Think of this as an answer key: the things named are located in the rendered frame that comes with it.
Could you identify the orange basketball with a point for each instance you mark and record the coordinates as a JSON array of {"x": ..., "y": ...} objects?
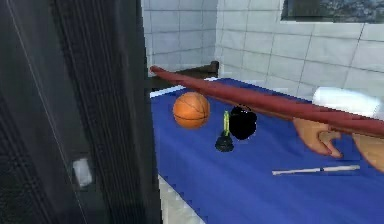
[{"x": 191, "y": 110}]

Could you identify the black round object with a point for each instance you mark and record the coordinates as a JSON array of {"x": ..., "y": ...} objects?
[{"x": 243, "y": 123}]

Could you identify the dark framed window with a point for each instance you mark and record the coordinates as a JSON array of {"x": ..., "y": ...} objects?
[{"x": 333, "y": 10}]

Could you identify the red baseball bat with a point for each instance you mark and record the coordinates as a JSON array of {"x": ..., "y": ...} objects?
[{"x": 266, "y": 101}]

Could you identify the dark grey tall cabinet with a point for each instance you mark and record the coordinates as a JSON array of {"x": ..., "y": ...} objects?
[{"x": 66, "y": 110}]

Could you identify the blue covered bed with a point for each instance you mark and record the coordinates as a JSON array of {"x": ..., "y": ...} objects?
[{"x": 253, "y": 186}]

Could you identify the tan teddy bear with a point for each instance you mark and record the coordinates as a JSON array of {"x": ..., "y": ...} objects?
[{"x": 316, "y": 136}]

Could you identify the white pillow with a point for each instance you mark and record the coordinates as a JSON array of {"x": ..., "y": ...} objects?
[{"x": 346, "y": 100}]

